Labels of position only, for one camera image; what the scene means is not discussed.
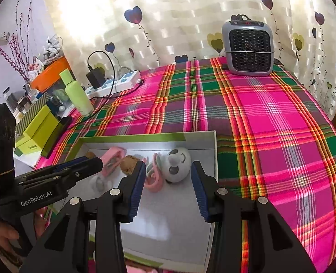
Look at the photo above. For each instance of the dried purple flower branches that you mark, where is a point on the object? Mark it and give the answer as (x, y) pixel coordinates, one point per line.
(16, 51)

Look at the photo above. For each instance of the large brown walnut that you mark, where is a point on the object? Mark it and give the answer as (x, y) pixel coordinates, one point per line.
(127, 165)

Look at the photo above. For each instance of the white blue power strip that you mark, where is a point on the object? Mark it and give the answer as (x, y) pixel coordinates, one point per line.
(122, 81)

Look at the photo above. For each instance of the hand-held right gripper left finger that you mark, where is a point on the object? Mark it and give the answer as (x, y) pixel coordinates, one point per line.
(136, 187)

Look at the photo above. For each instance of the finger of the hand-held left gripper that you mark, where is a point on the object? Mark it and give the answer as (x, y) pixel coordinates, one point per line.
(68, 165)
(91, 166)

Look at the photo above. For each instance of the small brown walnut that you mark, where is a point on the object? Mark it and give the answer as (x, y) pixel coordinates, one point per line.
(90, 155)

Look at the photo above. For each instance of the orange box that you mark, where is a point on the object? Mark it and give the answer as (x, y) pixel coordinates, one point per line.
(50, 74)

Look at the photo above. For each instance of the cream heart print curtain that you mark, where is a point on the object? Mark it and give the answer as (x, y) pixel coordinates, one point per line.
(185, 20)

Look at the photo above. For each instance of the green white cardboard box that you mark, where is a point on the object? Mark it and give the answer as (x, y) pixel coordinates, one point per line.
(168, 221)

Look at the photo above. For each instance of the grey fan heater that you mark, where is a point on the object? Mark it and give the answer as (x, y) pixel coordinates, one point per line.
(247, 48)

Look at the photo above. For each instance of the light green bottle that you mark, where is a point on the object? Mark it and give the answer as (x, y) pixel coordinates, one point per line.
(77, 96)

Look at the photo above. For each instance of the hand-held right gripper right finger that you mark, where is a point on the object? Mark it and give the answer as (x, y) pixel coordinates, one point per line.
(199, 190)

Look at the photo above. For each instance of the person's left hand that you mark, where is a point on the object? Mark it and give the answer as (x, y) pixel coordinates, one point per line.
(6, 236)

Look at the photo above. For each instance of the person's left forearm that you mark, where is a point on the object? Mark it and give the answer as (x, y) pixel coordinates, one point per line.
(6, 257)

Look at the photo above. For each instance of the pink oval clip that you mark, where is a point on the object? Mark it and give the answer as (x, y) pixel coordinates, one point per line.
(115, 150)

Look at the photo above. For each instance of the black phone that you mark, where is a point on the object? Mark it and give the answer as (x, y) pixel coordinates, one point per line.
(55, 136)

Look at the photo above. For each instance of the black charger adapter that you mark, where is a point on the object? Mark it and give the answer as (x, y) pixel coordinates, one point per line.
(95, 76)

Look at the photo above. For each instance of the pink green plaid tablecloth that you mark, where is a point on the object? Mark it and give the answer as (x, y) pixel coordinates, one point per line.
(270, 133)

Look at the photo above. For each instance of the yellow-green box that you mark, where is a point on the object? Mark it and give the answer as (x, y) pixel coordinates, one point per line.
(40, 125)

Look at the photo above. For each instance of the printed paper packets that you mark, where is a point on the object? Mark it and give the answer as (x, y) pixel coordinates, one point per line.
(35, 68)

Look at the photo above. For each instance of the white panda massager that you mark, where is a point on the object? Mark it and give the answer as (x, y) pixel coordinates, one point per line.
(177, 167)

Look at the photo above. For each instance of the dark glass jar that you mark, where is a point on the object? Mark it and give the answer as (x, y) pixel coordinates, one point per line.
(10, 98)

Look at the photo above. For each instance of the pink looped clip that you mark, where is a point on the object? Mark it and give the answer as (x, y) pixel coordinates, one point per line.
(153, 186)

